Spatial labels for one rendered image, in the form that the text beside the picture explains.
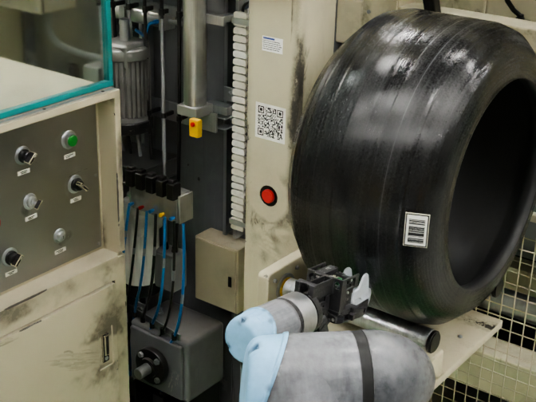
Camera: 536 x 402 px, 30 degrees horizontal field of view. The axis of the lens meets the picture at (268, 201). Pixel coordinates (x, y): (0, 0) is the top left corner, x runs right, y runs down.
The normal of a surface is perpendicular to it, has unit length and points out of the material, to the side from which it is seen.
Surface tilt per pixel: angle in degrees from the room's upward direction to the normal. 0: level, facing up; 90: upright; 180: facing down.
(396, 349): 30
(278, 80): 90
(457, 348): 0
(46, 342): 90
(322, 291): 89
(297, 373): 44
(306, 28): 90
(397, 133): 59
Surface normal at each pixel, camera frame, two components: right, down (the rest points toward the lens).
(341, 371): 0.11, -0.39
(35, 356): 0.80, 0.25
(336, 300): -0.60, 0.18
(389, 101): -0.44, -0.36
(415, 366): 0.72, -0.33
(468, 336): 0.03, -0.92
